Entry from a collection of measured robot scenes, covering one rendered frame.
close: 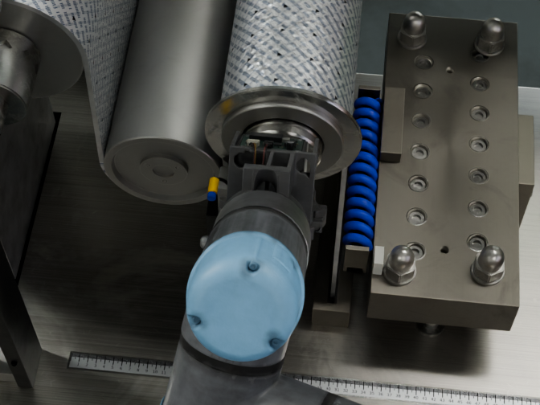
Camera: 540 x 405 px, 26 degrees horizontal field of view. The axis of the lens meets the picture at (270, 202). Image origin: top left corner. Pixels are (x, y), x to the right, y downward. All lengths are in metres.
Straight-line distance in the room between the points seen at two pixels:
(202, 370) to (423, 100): 0.69
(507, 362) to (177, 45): 0.53
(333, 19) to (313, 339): 0.43
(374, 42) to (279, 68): 1.75
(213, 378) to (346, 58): 0.42
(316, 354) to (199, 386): 0.58
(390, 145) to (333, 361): 0.26
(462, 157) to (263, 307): 0.65
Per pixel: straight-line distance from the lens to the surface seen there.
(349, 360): 1.37
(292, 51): 1.08
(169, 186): 1.20
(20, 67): 1.04
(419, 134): 1.38
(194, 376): 0.80
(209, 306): 0.75
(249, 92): 1.05
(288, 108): 1.05
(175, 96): 1.15
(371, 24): 2.85
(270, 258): 0.76
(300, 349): 1.37
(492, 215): 1.33
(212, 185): 1.09
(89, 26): 1.06
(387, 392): 1.36
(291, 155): 0.93
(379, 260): 1.26
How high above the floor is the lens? 2.14
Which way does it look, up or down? 58 degrees down
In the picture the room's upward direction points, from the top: straight up
